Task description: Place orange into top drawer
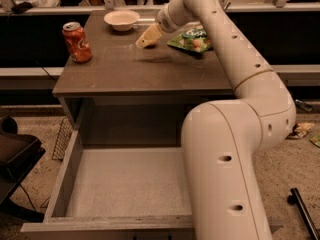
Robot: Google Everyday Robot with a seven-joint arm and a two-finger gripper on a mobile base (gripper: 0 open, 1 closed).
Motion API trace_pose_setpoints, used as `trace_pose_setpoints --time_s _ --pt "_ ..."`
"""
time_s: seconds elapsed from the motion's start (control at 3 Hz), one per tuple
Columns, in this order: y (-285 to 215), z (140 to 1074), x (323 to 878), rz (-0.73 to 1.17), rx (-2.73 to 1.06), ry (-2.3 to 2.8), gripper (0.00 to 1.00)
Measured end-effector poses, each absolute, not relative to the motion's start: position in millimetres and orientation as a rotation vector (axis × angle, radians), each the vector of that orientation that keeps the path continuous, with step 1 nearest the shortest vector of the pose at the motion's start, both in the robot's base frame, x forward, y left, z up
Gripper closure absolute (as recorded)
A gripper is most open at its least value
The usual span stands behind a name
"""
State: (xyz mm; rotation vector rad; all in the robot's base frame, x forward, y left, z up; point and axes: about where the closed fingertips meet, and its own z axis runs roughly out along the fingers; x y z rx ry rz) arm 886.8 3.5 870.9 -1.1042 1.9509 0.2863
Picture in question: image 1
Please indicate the crumpled snack wrapper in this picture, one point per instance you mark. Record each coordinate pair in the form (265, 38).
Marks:
(300, 130)

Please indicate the orange soda can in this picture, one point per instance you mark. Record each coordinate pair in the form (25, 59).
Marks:
(76, 42)

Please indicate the grey drawer cabinet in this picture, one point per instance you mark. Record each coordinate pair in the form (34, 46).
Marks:
(126, 96)

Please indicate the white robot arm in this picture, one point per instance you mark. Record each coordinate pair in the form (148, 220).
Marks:
(219, 138)

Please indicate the green packet on floor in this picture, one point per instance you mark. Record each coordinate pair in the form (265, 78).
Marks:
(315, 140)

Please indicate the green chip bag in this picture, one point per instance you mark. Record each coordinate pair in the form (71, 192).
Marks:
(192, 40)

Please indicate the open grey top drawer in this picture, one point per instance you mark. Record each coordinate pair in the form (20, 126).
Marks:
(119, 194)

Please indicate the small blue wrapper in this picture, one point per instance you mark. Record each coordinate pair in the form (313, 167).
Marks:
(304, 106)

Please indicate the white paper bowl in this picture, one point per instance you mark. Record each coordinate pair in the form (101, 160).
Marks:
(121, 20)

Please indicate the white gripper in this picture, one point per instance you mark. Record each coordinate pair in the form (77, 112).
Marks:
(167, 23)

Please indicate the black wire rack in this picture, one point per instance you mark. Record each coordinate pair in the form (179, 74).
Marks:
(62, 141)

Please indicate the black tray stand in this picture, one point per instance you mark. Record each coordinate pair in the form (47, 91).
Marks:
(19, 153)

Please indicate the black metal bar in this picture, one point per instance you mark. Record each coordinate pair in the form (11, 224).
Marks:
(295, 199)

